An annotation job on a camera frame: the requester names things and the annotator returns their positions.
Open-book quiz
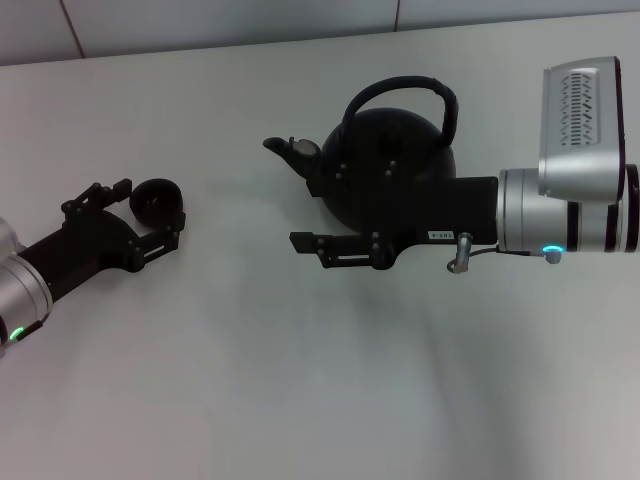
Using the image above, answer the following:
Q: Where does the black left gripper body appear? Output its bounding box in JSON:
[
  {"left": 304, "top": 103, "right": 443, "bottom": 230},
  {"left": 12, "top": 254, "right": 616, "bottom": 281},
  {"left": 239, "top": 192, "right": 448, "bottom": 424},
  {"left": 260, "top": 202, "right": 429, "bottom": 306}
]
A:
[{"left": 19, "top": 208, "right": 140, "bottom": 305}]

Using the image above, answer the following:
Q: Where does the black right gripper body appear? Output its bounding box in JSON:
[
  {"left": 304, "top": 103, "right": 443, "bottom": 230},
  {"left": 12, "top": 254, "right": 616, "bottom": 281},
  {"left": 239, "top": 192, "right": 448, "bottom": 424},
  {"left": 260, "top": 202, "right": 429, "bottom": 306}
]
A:
[{"left": 370, "top": 163, "right": 501, "bottom": 262}]

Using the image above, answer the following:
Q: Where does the black small teacup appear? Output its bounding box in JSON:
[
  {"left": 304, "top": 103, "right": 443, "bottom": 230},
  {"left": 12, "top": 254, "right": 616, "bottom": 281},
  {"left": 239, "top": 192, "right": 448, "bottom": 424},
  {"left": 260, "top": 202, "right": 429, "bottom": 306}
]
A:
[{"left": 128, "top": 178, "right": 185, "bottom": 226}]

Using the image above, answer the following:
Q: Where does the black round teapot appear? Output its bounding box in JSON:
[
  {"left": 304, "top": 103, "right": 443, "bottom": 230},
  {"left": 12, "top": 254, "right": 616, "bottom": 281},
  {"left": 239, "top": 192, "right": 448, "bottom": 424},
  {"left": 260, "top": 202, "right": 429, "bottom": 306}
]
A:
[{"left": 262, "top": 74, "right": 460, "bottom": 235}]

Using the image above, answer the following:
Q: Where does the right gripper cable with plug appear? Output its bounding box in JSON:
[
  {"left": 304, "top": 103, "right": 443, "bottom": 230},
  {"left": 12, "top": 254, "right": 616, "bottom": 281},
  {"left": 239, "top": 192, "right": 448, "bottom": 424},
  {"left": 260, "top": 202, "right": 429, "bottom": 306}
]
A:
[{"left": 446, "top": 229, "right": 565, "bottom": 275}]

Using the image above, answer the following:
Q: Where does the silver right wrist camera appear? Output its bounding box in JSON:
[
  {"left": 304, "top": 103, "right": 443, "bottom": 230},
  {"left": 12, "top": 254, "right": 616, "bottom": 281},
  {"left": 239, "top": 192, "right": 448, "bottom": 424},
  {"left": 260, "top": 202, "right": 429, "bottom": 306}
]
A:
[{"left": 537, "top": 55, "right": 629, "bottom": 204}]

